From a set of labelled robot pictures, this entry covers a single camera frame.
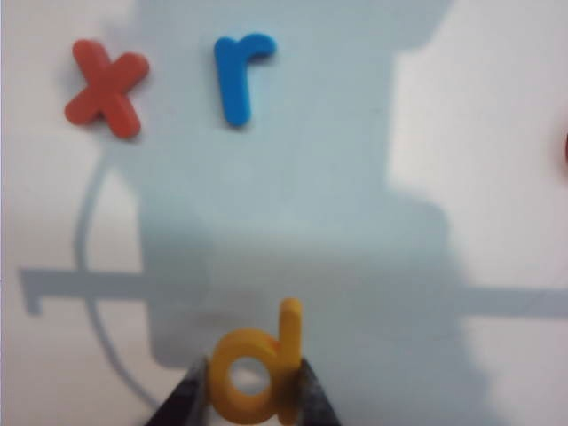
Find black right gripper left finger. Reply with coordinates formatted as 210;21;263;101
144;357;218;426

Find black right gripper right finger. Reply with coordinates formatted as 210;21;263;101
288;359;343;426

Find yellow letter d magnet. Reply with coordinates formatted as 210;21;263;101
209;297;305;426

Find light blue letter r magnet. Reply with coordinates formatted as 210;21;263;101
212;31;277;129

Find red-orange letter x magnet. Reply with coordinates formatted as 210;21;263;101
64;38;151;139

